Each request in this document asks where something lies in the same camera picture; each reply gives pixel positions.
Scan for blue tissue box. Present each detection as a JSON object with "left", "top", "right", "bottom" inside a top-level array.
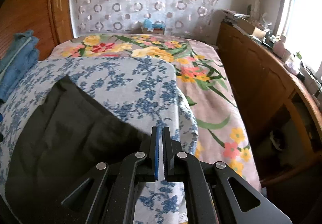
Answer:
[{"left": 141, "top": 19, "right": 165, "bottom": 34}]

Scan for long wooden cabinet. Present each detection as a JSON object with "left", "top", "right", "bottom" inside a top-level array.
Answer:
[{"left": 217, "top": 21, "right": 321, "bottom": 186}]

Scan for blue floral bed cover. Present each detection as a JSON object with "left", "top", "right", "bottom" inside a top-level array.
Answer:
[{"left": 1, "top": 57, "right": 198, "bottom": 223}]

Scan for folded blue jeans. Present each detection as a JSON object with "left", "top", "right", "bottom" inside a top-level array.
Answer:
[{"left": 1, "top": 30, "right": 39, "bottom": 103}]

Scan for colourful floral bed sheet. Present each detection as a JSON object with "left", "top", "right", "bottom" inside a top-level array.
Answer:
[{"left": 49, "top": 33, "right": 261, "bottom": 190}]

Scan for black pants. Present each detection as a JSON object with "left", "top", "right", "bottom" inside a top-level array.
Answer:
[{"left": 5, "top": 76, "right": 150, "bottom": 223}]

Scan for brown wooden wardrobe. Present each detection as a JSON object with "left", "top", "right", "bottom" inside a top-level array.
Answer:
[{"left": 1, "top": 0, "right": 73, "bottom": 60}]

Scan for bright window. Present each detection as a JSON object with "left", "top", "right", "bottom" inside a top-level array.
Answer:
[{"left": 277, "top": 0, "right": 321, "bottom": 81}]

